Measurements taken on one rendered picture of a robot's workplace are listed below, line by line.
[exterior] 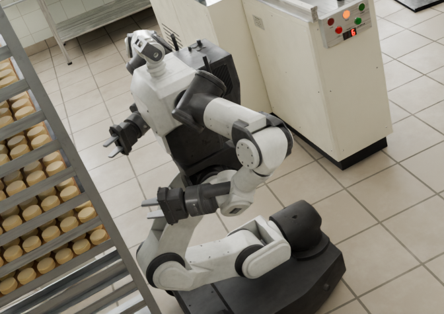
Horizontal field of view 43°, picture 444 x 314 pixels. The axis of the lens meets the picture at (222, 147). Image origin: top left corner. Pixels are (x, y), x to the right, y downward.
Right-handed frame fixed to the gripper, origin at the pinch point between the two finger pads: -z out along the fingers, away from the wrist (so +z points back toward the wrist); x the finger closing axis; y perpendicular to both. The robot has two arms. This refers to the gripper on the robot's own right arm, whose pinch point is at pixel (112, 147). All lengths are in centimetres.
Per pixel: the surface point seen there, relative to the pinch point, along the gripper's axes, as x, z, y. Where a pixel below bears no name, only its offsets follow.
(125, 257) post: -9.6, -35.3, 33.6
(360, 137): -67, 106, 39
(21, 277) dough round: -4, -56, 13
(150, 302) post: -30, -35, 34
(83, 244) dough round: -3.8, -39.2, 22.6
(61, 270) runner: -5, -49, 22
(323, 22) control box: -1, 97, 37
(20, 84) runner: 50, -36, 30
